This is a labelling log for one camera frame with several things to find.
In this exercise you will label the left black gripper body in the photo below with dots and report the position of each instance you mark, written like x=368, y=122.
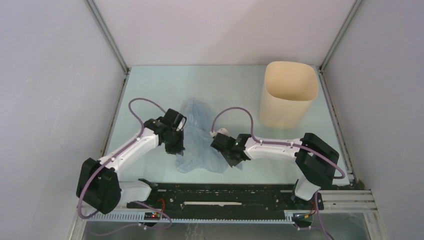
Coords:
x=175, y=144

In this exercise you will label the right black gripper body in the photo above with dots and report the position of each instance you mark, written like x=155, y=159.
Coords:
x=232, y=161

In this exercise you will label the blue plastic trash bag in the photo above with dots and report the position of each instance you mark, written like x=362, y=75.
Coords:
x=198, y=153

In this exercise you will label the beige trash bin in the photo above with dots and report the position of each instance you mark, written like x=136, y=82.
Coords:
x=289, y=88

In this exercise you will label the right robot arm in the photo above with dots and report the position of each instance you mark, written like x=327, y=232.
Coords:
x=317, y=160

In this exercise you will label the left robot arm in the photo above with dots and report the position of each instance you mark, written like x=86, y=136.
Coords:
x=99, y=183

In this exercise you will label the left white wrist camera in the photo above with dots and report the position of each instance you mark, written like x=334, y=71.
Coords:
x=181, y=125

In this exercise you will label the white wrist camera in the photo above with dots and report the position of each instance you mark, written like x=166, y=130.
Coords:
x=222, y=131
x=181, y=125

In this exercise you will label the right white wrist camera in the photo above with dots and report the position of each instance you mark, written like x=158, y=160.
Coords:
x=222, y=131

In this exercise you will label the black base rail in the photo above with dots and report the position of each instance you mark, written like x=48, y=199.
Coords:
x=237, y=203

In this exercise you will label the left aluminium frame post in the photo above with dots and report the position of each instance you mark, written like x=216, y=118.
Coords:
x=110, y=40

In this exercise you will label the aluminium frame post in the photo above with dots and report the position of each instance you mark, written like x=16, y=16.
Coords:
x=110, y=40
x=353, y=11

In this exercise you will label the right aluminium frame post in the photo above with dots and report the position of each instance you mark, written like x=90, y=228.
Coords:
x=353, y=11

